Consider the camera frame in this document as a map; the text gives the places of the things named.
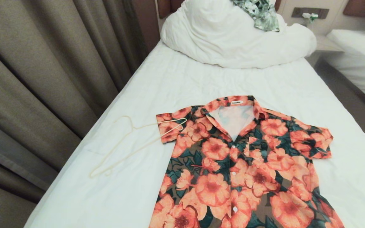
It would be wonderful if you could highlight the cream wire clothes hanger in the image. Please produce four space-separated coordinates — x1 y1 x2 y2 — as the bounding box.
89 116 188 178

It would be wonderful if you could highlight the orange floral short-sleeve shirt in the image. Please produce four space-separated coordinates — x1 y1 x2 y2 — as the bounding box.
149 95 345 228

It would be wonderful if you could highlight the white sheeted bed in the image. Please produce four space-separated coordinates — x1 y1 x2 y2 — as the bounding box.
24 40 365 228
327 29 365 111

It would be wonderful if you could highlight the crumpled white duvet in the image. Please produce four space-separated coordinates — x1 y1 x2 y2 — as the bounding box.
160 0 317 69

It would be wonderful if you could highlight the brown padded headboard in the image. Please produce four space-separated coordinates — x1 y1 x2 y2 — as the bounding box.
157 0 186 19
343 0 365 18

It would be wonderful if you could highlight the green floral garment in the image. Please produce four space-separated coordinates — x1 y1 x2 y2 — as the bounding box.
232 0 280 32

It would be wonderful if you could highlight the beige curtain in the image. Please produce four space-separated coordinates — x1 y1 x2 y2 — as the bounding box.
0 0 151 228

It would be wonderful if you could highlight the beige nightstand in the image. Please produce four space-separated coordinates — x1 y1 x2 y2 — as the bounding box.
306 34 344 67

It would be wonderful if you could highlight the brown wall socket panel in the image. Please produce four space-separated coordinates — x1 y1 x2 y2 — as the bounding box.
291 7 330 19

